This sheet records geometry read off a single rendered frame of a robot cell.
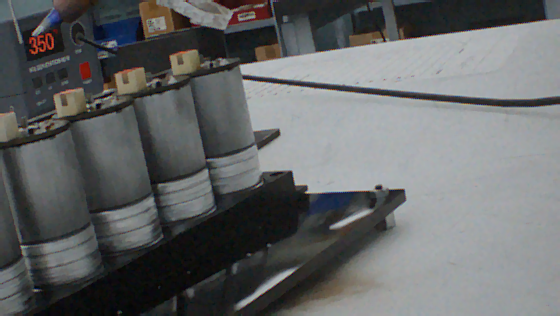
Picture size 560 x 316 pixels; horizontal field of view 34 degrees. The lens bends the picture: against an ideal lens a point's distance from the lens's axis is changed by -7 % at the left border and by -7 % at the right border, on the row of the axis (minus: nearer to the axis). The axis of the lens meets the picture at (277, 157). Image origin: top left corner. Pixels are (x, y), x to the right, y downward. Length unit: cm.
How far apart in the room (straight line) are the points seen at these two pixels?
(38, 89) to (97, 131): 55
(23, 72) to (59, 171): 55
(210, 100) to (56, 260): 9
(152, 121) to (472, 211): 11
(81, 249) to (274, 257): 6
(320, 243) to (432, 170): 11
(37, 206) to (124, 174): 3
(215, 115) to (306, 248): 6
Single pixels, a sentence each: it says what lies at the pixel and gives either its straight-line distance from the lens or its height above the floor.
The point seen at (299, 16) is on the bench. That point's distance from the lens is 228.
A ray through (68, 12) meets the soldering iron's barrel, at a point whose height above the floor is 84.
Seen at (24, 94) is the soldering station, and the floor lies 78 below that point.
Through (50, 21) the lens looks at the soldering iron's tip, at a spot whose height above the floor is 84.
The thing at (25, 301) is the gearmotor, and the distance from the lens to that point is 24.
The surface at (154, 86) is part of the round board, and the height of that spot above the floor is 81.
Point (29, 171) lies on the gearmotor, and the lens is 25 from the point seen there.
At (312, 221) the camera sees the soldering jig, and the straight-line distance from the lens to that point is 31.
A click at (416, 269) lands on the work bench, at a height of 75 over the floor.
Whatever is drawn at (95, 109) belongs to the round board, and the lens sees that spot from 27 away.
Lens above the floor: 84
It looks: 11 degrees down
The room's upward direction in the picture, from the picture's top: 11 degrees counter-clockwise
